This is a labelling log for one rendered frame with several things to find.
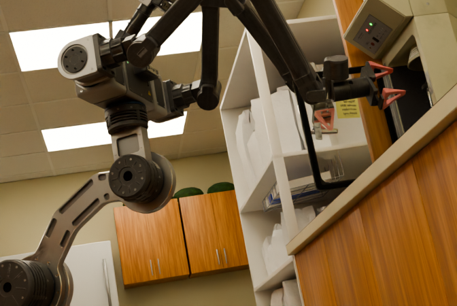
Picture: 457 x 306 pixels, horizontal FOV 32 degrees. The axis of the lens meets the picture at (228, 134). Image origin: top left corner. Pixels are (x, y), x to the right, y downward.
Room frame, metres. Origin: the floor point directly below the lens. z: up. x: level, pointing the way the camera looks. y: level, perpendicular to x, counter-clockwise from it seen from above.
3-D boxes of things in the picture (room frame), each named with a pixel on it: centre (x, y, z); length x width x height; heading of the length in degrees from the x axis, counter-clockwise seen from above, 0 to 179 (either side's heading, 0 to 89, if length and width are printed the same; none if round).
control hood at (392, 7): (2.34, -0.52, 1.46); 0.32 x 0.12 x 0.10; 10
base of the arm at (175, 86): (2.61, 0.13, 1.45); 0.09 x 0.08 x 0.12; 162
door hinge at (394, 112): (2.49, -0.55, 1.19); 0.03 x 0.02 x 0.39; 10
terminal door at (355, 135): (2.47, -0.39, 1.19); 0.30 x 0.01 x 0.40; 100
